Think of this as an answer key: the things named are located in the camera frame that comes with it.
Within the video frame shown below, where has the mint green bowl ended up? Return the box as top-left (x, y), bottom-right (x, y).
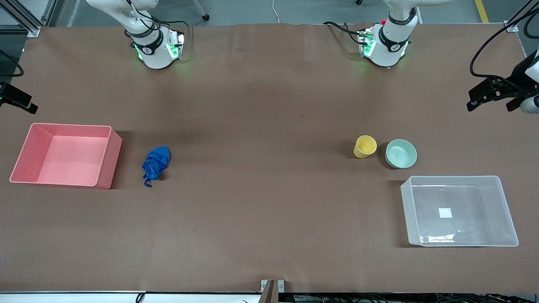
top-left (385, 139), bottom-right (418, 169)

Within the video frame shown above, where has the blue glove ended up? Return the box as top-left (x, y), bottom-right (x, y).
top-left (141, 146), bottom-right (171, 187)

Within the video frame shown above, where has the clear plastic storage box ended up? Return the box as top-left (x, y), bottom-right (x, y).
top-left (400, 175), bottom-right (519, 247)

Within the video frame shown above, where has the pink plastic bin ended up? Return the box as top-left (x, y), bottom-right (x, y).
top-left (9, 122), bottom-right (123, 190)

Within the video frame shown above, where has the yellow plastic cup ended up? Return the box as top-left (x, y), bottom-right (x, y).
top-left (353, 135), bottom-right (378, 159)

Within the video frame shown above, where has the brown table cover sheet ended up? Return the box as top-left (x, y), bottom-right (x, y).
top-left (0, 23), bottom-right (539, 295)

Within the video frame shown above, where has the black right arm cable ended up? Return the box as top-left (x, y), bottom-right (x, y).
top-left (0, 50), bottom-right (24, 77)

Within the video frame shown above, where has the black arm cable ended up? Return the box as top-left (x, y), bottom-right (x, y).
top-left (470, 0), bottom-right (539, 79)
top-left (0, 50), bottom-right (24, 77)

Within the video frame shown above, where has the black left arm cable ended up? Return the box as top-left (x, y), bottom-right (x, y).
top-left (470, 0), bottom-right (539, 79)

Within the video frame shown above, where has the aluminium frame profile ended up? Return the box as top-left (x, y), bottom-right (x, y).
top-left (0, 0), bottom-right (57, 37)

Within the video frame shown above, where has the black left base cable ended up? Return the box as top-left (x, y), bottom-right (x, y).
top-left (323, 21), bottom-right (363, 46)

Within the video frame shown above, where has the black base cable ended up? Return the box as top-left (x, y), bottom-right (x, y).
top-left (323, 21), bottom-right (363, 46)
top-left (124, 0), bottom-right (191, 40)

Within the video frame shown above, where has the black right base cable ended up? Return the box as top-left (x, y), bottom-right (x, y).
top-left (124, 0), bottom-right (191, 40)

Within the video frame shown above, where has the metal table edge bracket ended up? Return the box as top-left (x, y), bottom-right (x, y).
top-left (260, 279), bottom-right (285, 303)

